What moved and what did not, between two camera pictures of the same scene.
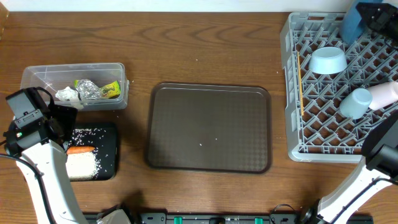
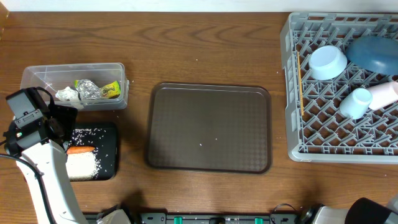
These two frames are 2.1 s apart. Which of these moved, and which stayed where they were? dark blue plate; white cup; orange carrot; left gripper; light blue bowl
Moved: light blue bowl; dark blue plate
Stayed: orange carrot; left gripper; white cup
